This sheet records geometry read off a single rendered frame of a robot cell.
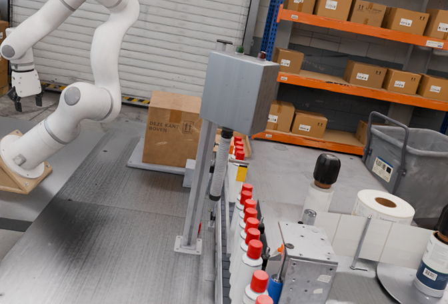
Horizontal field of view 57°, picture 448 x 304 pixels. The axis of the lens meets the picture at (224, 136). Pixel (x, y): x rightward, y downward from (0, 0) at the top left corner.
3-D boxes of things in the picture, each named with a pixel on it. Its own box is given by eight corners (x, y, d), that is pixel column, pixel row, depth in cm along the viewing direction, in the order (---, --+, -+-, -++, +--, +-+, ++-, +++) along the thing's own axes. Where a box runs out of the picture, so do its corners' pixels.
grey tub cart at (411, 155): (405, 202, 416) (437, 113, 385) (457, 238, 361) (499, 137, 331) (333, 203, 382) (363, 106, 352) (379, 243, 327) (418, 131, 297)
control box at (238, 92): (249, 137, 107) (264, 65, 101) (198, 117, 115) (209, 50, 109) (267, 131, 115) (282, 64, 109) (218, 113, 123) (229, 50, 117)
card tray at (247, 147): (249, 157, 221) (251, 151, 220) (202, 150, 219) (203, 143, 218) (245, 139, 249) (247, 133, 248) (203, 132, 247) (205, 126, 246)
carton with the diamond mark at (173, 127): (194, 169, 188) (203, 113, 180) (141, 163, 185) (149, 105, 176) (192, 146, 216) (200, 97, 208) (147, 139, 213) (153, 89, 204)
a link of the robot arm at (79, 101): (75, 146, 153) (123, 111, 148) (38, 140, 136) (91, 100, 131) (63, 119, 156) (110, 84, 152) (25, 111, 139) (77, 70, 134)
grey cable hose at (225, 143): (220, 202, 114) (234, 132, 108) (208, 201, 114) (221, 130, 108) (220, 197, 118) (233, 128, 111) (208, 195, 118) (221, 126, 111)
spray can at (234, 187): (237, 204, 157) (248, 155, 151) (224, 202, 157) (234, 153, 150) (237, 198, 162) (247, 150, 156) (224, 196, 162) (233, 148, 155)
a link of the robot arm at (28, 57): (28, 64, 158) (37, 60, 166) (23, 29, 153) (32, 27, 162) (6, 64, 157) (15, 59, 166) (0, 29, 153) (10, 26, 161)
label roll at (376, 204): (355, 247, 143) (367, 211, 138) (341, 218, 162) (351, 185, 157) (411, 257, 144) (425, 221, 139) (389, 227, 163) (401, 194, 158)
